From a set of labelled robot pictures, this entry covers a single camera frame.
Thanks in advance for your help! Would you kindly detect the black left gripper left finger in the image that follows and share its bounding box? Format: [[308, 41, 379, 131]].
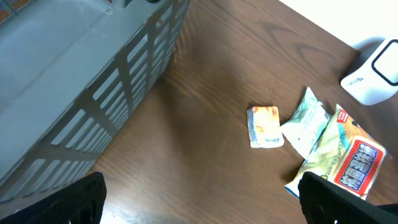
[[1, 172, 107, 224]]

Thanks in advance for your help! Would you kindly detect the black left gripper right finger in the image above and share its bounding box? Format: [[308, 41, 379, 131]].
[[298, 172, 397, 224]]

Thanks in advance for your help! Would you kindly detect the yellow snack bag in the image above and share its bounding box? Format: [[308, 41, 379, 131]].
[[285, 105, 388, 200]]

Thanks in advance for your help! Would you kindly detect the teal snack pack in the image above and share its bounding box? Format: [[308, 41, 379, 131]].
[[280, 87, 330, 159]]

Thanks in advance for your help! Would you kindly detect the small orange packet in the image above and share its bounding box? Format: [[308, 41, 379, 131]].
[[247, 106, 284, 149]]

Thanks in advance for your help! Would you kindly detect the white barcode scanner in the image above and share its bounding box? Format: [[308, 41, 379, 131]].
[[340, 38, 397, 106]]

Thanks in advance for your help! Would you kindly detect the grey plastic mesh basket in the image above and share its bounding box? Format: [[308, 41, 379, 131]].
[[1, 1, 189, 207]]

